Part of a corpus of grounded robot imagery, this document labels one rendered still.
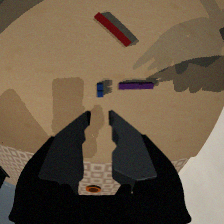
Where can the dark red rod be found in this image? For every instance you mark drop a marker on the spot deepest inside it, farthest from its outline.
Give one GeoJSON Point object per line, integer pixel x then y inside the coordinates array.
{"type": "Point", "coordinates": [112, 28]}

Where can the purple rod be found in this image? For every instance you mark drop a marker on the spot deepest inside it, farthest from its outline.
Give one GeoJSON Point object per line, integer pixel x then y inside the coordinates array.
{"type": "Point", "coordinates": [135, 85]}

